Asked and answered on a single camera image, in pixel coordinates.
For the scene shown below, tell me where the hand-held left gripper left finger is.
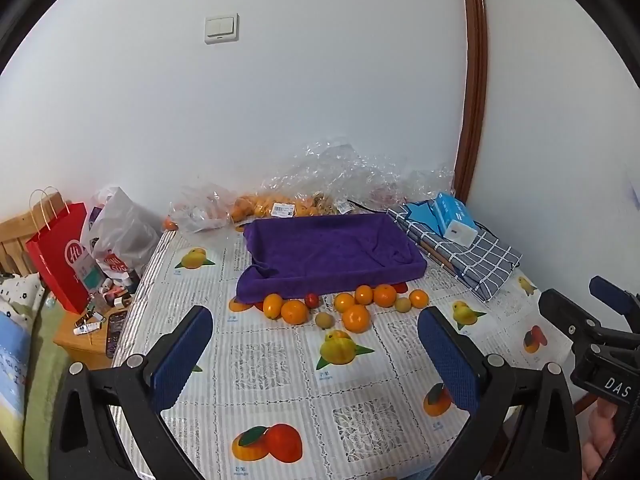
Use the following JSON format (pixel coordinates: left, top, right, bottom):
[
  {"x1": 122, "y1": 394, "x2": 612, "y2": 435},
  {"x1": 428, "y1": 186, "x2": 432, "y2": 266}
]
[{"x1": 47, "y1": 304, "x2": 215, "y2": 480}]

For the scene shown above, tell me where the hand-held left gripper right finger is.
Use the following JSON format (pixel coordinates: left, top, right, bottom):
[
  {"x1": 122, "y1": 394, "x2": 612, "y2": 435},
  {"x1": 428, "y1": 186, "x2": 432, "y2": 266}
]
[{"x1": 417, "y1": 305, "x2": 583, "y2": 480}]

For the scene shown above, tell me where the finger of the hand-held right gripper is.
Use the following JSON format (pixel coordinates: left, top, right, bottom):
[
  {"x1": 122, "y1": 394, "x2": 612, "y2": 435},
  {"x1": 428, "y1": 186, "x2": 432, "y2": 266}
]
[
  {"x1": 538, "y1": 287, "x2": 640, "y2": 356},
  {"x1": 589, "y1": 276, "x2": 640, "y2": 319}
]

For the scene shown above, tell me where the large orange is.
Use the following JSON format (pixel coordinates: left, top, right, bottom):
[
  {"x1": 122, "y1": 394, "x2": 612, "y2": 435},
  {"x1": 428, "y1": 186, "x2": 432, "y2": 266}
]
[{"x1": 342, "y1": 304, "x2": 372, "y2": 334}]

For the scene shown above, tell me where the purple towel-covered tray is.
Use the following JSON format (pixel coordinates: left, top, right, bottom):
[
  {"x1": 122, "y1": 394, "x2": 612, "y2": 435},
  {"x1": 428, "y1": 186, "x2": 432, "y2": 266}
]
[{"x1": 236, "y1": 212, "x2": 428, "y2": 306}]

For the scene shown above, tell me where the person's right hand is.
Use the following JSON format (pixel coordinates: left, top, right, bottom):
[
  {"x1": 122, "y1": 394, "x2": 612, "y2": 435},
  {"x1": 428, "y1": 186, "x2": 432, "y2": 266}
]
[{"x1": 582, "y1": 400, "x2": 623, "y2": 480}]

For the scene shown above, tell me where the black phone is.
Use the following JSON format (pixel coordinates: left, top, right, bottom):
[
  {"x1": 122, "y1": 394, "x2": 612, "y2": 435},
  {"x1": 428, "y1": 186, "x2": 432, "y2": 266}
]
[{"x1": 106, "y1": 310, "x2": 129, "y2": 358}]

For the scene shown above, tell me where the cluster of small bottles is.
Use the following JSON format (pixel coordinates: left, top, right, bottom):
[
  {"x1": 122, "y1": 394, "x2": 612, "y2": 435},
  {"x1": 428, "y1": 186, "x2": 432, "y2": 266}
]
[{"x1": 74, "y1": 269, "x2": 142, "y2": 335}]

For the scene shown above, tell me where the fruit-print tablecloth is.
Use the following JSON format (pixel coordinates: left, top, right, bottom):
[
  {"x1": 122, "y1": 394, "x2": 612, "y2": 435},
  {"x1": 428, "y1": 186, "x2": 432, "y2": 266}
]
[{"x1": 111, "y1": 225, "x2": 586, "y2": 480}]

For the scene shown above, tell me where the grey checked folded cloth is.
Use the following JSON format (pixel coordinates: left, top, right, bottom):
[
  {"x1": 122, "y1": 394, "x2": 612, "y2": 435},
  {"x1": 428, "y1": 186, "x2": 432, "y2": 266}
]
[{"x1": 387, "y1": 200, "x2": 523, "y2": 303}]

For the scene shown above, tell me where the wooden nightstand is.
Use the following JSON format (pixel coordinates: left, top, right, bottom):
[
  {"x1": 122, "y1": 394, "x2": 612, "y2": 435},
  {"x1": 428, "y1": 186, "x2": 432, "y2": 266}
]
[{"x1": 52, "y1": 305, "x2": 133, "y2": 361}]

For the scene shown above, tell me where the white plastic bag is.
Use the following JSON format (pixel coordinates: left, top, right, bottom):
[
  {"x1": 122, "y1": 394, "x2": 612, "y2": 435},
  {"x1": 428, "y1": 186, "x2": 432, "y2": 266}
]
[{"x1": 82, "y1": 186, "x2": 162, "y2": 286}]

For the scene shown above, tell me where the green blanket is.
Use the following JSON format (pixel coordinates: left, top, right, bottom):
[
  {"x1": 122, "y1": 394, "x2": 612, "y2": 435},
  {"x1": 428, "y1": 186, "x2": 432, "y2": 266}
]
[{"x1": 15, "y1": 285, "x2": 72, "y2": 461}]

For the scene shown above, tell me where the blue tissue pack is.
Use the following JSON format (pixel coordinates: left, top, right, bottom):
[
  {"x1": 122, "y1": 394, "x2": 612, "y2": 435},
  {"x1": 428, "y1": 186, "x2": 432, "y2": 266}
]
[{"x1": 432, "y1": 191, "x2": 482, "y2": 246}]

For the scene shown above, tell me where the red paper bag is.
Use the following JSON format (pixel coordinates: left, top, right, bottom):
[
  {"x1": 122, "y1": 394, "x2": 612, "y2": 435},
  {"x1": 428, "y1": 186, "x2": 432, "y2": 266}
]
[{"x1": 26, "y1": 186, "x2": 93, "y2": 315}]

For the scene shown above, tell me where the blue printed pillow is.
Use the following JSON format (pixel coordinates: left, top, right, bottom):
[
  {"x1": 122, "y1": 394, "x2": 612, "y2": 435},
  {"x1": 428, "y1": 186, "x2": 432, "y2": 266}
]
[{"x1": 0, "y1": 310, "x2": 34, "y2": 403}]

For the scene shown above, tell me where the clear plastic bag of oranges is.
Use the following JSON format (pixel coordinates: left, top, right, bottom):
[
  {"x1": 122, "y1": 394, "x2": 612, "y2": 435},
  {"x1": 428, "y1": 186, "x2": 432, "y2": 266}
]
[{"x1": 230, "y1": 191, "x2": 351, "y2": 223}]

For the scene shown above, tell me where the white dotted cloth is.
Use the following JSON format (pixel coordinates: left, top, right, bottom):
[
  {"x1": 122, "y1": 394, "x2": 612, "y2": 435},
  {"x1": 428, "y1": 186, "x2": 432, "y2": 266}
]
[{"x1": 0, "y1": 272, "x2": 47, "y2": 318}]

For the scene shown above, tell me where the wooden headboard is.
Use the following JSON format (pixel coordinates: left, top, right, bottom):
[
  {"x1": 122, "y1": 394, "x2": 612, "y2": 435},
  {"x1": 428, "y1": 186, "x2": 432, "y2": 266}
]
[{"x1": 0, "y1": 212, "x2": 38, "y2": 278}]

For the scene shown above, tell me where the crumpled clear plastic wrap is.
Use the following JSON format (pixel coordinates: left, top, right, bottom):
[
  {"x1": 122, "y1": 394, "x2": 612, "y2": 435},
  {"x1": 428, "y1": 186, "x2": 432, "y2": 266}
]
[{"x1": 265, "y1": 135, "x2": 457, "y2": 212}]

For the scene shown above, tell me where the brown wooden door frame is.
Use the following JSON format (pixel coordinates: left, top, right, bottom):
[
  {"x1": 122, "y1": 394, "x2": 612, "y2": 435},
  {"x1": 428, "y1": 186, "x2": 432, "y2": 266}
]
[{"x1": 452, "y1": 0, "x2": 489, "y2": 202}]

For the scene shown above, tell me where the white light switch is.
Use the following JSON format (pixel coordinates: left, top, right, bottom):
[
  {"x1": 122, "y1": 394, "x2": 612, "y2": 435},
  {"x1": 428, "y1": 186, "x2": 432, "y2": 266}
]
[{"x1": 204, "y1": 13, "x2": 240, "y2": 45}]

